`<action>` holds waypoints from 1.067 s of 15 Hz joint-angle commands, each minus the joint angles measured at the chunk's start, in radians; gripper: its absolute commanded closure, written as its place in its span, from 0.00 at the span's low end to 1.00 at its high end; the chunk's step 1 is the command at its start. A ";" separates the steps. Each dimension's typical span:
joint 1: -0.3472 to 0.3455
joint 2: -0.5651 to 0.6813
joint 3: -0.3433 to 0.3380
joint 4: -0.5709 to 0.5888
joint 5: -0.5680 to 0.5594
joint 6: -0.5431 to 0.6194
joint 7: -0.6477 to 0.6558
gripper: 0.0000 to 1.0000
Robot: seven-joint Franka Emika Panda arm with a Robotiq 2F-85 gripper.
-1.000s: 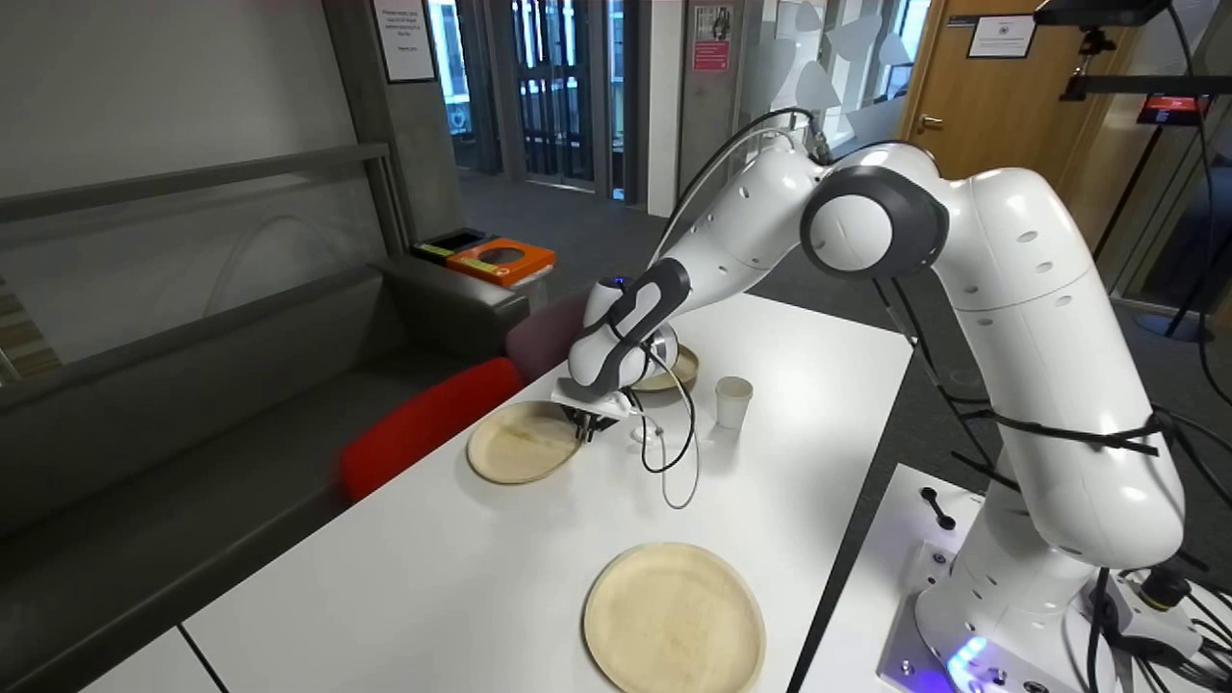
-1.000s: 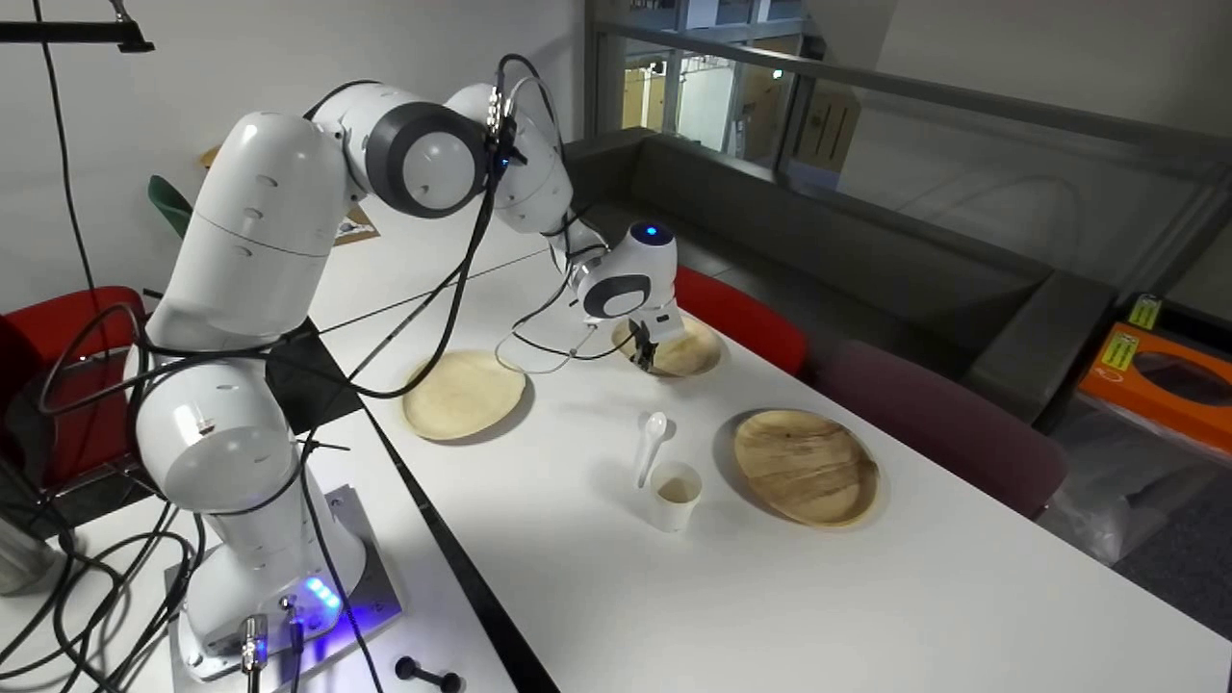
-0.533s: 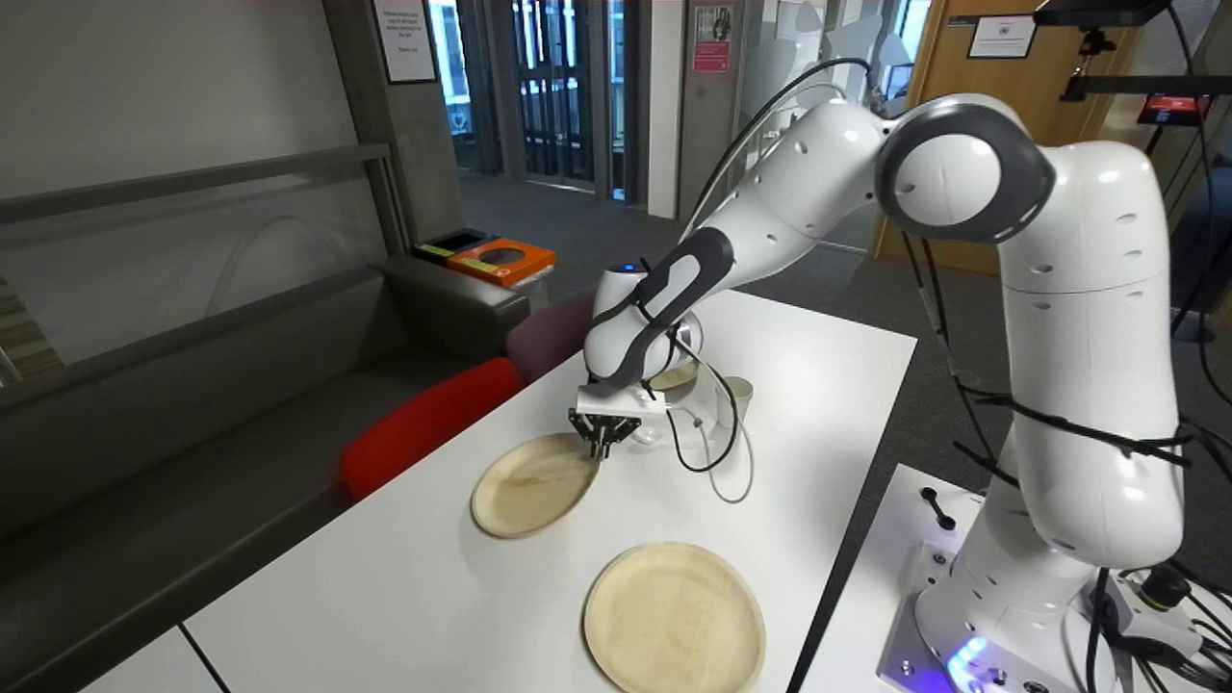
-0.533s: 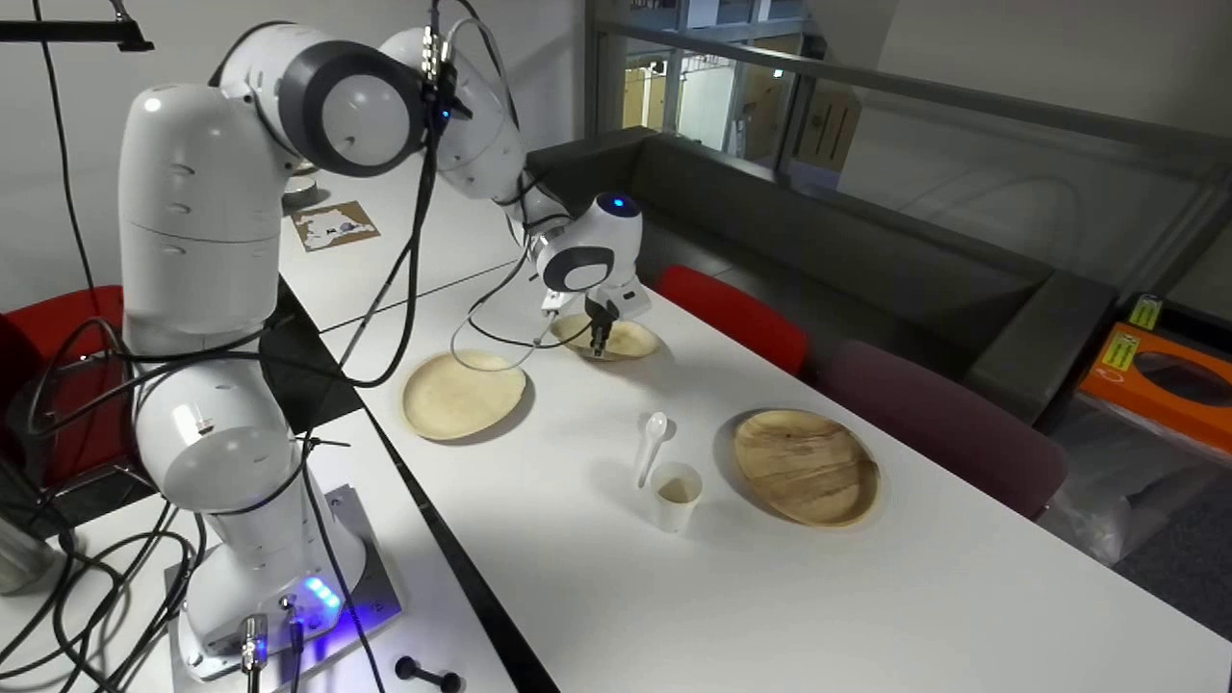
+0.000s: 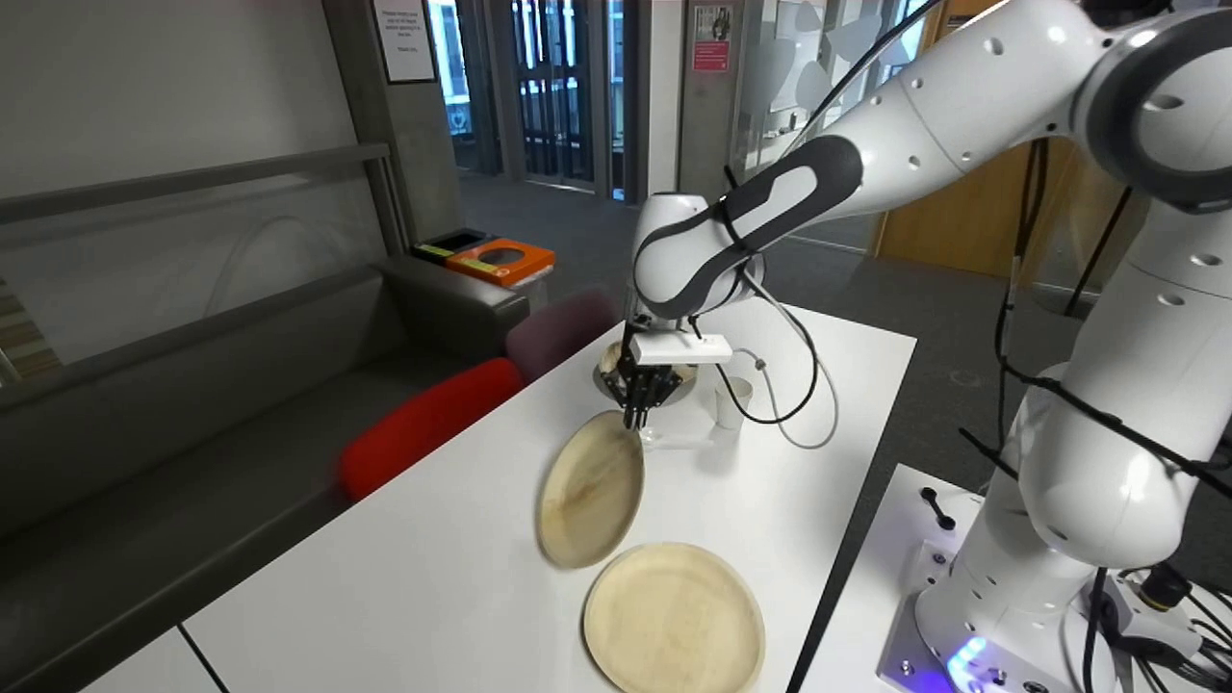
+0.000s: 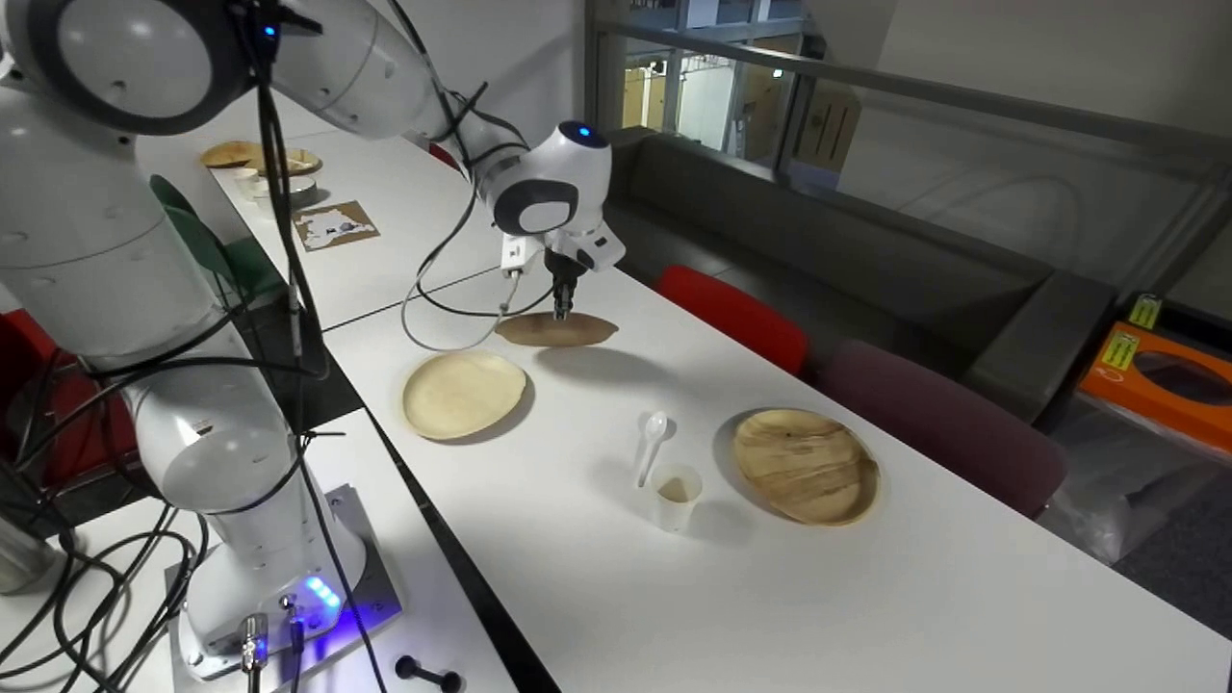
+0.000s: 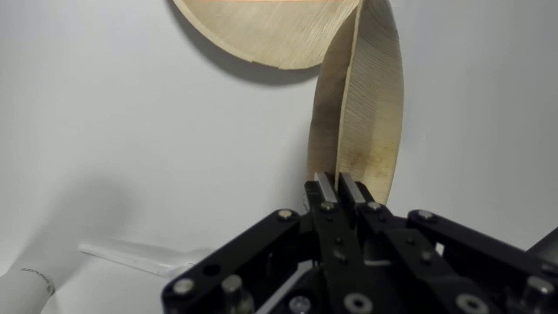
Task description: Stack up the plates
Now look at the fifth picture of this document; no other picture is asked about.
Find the black bin lid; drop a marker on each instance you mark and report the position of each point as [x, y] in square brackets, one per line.
[449, 241]

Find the metal glass railing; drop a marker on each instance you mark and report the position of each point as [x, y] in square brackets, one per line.
[192, 177]

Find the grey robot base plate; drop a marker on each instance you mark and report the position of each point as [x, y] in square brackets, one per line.
[924, 657]

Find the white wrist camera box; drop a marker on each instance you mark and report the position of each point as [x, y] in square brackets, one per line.
[680, 348]

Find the white wall poster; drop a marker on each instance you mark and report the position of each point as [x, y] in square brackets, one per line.
[405, 41]

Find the white paper cup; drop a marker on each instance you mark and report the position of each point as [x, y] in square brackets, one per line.
[734, 394]

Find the dark glass double door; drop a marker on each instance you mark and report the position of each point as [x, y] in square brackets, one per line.
[550, 91]

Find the wood-grain palm-leaf plate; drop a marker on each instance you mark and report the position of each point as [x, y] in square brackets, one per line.
[690, 384]

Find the pale round palm-leaf plate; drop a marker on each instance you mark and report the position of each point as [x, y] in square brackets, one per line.
[585, 496]
[676, 623]

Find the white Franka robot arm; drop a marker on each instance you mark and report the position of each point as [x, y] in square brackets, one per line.
[897, 130]

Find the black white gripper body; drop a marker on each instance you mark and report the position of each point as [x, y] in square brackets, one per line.
[648, 380]

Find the red seat cushion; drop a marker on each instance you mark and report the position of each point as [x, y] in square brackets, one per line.
[423, 424]

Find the orange bin lid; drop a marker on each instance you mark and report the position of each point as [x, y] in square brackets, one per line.
[501, 259]

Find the pink paper sign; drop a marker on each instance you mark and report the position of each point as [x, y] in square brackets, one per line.
[713, 57]

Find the dark grey sofa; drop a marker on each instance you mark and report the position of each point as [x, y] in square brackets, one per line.
[192, 476]

